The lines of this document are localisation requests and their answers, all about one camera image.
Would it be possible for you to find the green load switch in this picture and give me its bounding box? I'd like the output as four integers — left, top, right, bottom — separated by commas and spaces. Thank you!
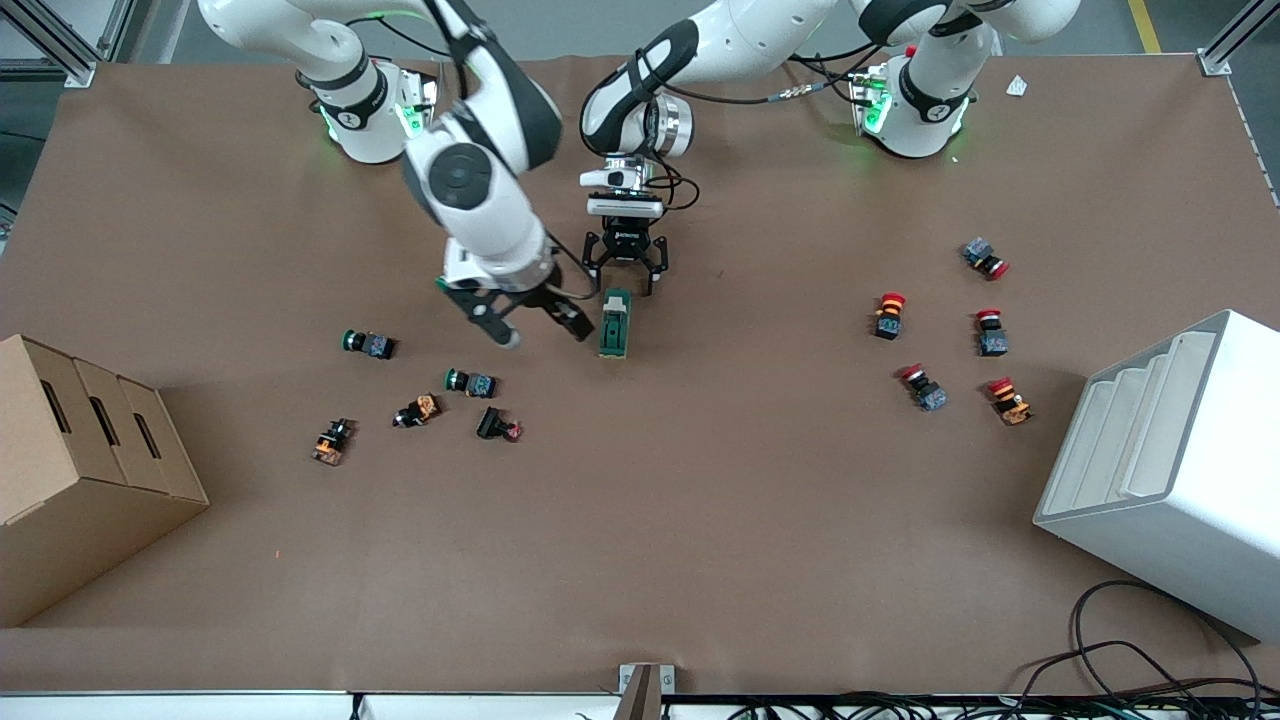
598, 287, 635, 360

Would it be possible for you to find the brown table cover sheet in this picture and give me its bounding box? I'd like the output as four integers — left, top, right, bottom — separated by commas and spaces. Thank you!
0, 50, 1280, 696

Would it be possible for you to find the red button orange block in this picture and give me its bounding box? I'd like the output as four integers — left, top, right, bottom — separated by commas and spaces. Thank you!
987, 377, 1034, 427

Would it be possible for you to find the brown cardboard box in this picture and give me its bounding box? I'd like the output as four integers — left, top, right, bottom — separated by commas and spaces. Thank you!
0, 334, 211, 629

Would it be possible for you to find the white stepped storage rack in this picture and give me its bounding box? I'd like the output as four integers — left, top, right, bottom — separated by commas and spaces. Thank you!
1032, 309, 1280, 644

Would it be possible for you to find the black orange selector switch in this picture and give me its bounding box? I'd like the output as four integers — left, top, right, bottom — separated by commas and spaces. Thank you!
392, 393, 442, 430
310, 418, 357, 467

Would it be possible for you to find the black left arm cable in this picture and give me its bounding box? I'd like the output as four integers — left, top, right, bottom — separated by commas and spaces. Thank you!
655, 45, 881, 213

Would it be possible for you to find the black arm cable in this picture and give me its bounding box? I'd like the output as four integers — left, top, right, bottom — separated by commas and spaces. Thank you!
655, 45, 881, 213
345, 0, 473, 101

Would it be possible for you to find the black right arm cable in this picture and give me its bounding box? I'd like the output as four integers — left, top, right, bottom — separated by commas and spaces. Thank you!
345, 0, 473, 101

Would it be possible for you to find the metal table edge bracket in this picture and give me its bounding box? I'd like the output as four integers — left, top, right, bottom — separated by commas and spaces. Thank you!
618, 663, 676, 720

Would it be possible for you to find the black cable bundle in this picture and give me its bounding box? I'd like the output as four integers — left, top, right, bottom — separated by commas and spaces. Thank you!
728, 690, 1280, 720

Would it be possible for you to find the aluminium frame profile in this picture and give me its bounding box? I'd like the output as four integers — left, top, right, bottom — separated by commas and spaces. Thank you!
1198, 0, 1280, 78
0, 0, 98, 89

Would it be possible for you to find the black looping floor cable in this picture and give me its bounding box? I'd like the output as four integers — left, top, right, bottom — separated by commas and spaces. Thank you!
1018, 580, 1267, 720

